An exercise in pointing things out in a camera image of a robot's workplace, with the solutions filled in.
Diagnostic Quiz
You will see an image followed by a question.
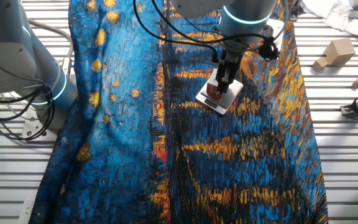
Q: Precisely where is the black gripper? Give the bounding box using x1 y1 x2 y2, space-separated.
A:
215 51 244 95

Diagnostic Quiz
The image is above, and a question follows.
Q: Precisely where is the rubik's cube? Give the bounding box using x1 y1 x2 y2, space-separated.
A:
206 70 223 101

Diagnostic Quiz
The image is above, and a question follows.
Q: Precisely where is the silver digital scale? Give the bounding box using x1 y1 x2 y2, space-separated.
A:
195 68 244 115

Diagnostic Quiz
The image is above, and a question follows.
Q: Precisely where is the small wooden block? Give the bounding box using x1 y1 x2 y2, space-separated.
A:
311 56 329 71

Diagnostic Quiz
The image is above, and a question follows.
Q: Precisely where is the large wooden block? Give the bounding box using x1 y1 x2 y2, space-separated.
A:
323 38 356 67

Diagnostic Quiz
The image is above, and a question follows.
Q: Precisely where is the blue starry painting cloth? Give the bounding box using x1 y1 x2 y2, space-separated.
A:
29 0 329 224

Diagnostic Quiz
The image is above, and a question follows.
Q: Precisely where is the white plastic piece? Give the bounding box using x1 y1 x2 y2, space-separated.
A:
17 197 36 224

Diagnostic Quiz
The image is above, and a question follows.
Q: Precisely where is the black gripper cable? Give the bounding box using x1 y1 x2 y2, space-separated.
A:
133 0 272 63

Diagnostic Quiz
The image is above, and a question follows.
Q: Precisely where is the black coiled cable bundle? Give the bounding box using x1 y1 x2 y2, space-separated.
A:
258 36 280 60

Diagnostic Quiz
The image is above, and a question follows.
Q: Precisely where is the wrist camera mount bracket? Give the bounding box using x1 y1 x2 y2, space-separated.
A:
265 17 285 43

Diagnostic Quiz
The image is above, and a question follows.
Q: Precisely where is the grey base cable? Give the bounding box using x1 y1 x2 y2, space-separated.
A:
29 20 75 77

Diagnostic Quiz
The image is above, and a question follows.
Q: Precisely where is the black base cable bundle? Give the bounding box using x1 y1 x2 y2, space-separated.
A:
0 83 56 142

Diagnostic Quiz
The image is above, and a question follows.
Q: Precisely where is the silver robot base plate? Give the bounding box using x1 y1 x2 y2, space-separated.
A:
21 102 58 142

